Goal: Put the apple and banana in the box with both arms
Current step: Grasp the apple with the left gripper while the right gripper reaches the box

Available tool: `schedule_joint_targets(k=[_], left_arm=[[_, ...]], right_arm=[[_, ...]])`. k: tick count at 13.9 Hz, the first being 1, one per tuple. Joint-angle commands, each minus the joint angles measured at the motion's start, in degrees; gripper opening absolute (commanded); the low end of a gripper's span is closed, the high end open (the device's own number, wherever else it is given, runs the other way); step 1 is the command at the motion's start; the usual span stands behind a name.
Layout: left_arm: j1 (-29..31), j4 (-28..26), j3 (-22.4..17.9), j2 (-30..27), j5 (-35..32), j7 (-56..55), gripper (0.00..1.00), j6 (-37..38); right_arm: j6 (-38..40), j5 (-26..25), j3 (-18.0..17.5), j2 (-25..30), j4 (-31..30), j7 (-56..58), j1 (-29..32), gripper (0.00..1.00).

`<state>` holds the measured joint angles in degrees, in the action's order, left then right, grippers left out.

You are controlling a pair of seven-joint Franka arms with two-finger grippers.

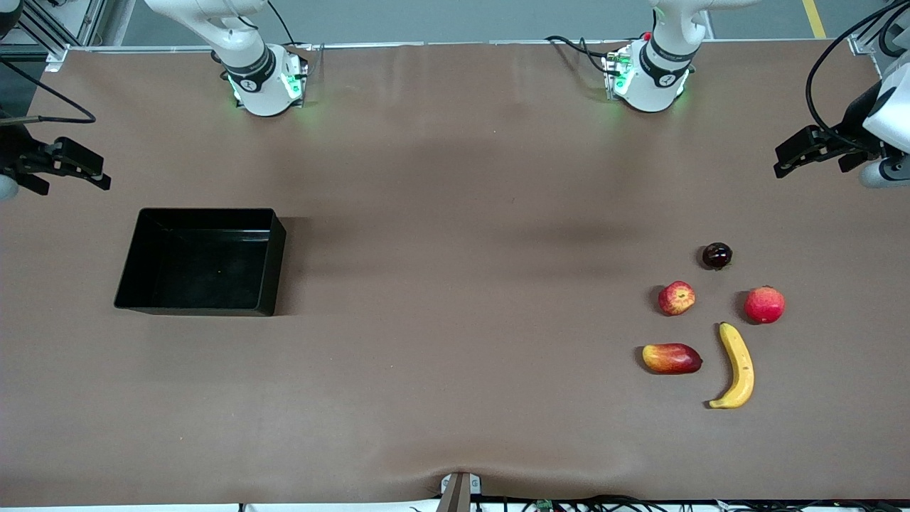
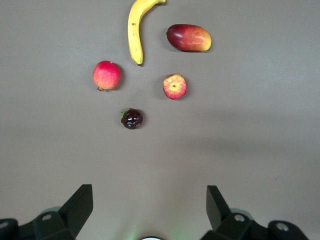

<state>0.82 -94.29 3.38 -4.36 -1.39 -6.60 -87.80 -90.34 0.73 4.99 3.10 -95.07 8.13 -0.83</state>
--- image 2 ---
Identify red yellow apple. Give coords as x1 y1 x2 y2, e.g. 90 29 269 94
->
162 73 188 101

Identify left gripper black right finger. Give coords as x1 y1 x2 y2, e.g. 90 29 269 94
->
201 185 256 240

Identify yellow banana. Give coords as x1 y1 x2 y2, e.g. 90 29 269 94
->
127 0 167 67

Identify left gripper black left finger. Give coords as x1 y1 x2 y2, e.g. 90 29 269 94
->
33 184 94 240

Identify red yellow mango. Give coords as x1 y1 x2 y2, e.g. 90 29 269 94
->
166 23 212 53

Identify dark purple plum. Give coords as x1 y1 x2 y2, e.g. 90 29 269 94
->
120 107 144 131

